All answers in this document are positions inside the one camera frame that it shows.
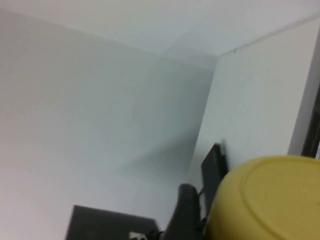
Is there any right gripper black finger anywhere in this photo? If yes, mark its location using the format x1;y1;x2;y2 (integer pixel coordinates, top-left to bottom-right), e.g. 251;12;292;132
166;183;205;240

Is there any yellow plastic cup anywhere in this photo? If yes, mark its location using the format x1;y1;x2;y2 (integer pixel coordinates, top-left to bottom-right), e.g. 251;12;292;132
203;154;320;240

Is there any dark door frame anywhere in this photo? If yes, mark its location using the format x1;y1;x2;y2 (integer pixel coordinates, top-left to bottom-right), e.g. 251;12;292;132
301;106;320;161

